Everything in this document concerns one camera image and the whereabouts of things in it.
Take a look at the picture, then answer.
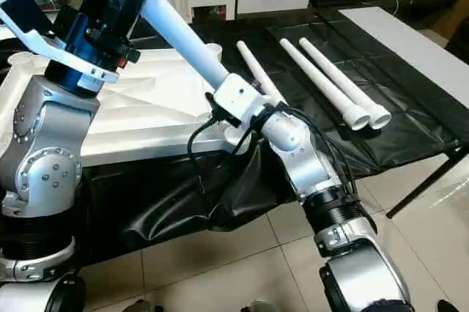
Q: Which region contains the white plastic table leg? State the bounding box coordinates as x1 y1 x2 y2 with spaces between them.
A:
298 37 394 130
236 40 288 105
279 37 372 132
88 0 234 94

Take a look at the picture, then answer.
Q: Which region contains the white plastic table top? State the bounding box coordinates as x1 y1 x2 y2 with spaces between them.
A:
0 43 254 168

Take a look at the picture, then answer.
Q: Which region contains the black work mat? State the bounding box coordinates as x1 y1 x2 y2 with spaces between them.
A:
0 4 469 263

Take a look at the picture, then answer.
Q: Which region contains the black right robot foot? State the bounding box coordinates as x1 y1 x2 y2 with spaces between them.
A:
242 299 276 312

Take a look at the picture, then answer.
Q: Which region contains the black robot foot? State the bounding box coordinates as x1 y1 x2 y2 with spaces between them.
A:
242 299 276 312
121 299 159 312

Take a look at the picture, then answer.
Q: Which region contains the white flat board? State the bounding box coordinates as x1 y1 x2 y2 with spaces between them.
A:
338 6 469 94

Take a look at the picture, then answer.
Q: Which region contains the black left robot foot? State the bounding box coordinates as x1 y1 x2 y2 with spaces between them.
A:
121 299 159 312

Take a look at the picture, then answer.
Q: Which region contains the brown cardboard box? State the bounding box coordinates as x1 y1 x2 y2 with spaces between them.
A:
432 3 469 51

